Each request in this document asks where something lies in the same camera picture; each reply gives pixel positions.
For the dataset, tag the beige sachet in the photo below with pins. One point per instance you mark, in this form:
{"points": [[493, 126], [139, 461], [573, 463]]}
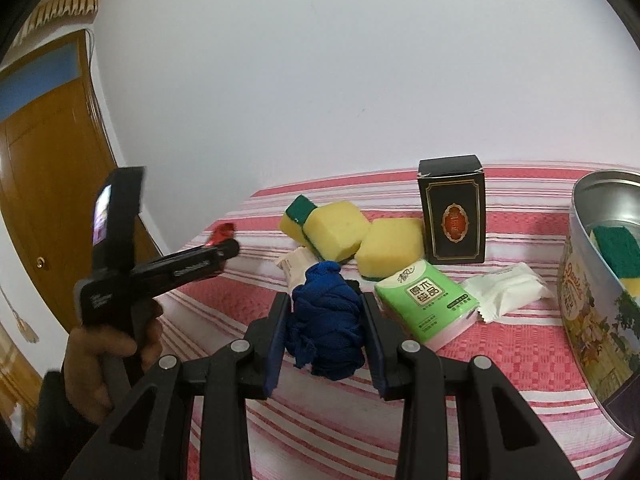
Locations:
{"points": [[297, 265]]}

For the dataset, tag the white wipes packet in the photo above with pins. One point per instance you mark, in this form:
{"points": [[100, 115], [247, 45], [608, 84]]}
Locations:
{"points": [[505, 287]]}

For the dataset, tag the fringed curtain valance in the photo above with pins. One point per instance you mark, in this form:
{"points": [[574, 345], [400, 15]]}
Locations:
{"points": [[60, 10]]}

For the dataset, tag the person's left hand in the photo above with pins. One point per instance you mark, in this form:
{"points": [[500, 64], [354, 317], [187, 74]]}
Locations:
{"points": [[82, 360]]}

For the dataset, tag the person's left forearm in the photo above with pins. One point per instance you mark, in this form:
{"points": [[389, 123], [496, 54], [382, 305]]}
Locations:
{"points": [[55, 435]]}

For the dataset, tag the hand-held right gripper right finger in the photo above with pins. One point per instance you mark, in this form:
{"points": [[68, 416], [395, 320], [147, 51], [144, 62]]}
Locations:
{"points": [[372, 345]]}

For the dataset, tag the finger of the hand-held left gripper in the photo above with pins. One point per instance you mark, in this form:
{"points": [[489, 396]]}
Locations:
{"points": [[222, 251]]}

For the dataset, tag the wooden cabinet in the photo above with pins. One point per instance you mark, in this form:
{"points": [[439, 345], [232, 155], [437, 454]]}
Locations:
{"points": [[20, 380]]}

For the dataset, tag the blue cloth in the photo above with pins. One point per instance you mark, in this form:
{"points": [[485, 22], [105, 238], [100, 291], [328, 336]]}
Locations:
{"points": [[325, 320]]}

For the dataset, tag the door knob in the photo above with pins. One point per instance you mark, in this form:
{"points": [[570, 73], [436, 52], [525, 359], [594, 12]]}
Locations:
{"points": [[39, 261]]}

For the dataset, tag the yellow green sponge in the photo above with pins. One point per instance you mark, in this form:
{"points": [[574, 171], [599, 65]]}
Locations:
{"points": [[615, 252], [390, 247], [335, 230], [291, 222]]}

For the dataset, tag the red foil packet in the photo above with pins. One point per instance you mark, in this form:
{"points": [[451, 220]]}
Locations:
{"points": [[222, 234]]}

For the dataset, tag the green tissue pack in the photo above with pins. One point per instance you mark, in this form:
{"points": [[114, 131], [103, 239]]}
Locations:
{"points": [[415, 302]]}

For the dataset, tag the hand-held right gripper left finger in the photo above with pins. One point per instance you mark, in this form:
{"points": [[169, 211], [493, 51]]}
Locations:
{"points": [[277, 342]]}

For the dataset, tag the printed metal tin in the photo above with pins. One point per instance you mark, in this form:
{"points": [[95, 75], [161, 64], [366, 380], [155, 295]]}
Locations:
{"points": [[585, 310]]}

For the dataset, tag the red striped blanket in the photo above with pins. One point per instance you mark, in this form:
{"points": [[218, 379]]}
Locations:
{"points": [[340, 435]]}

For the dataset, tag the black patterned box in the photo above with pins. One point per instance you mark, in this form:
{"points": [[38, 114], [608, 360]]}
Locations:
{"points": [[452, 220]]}

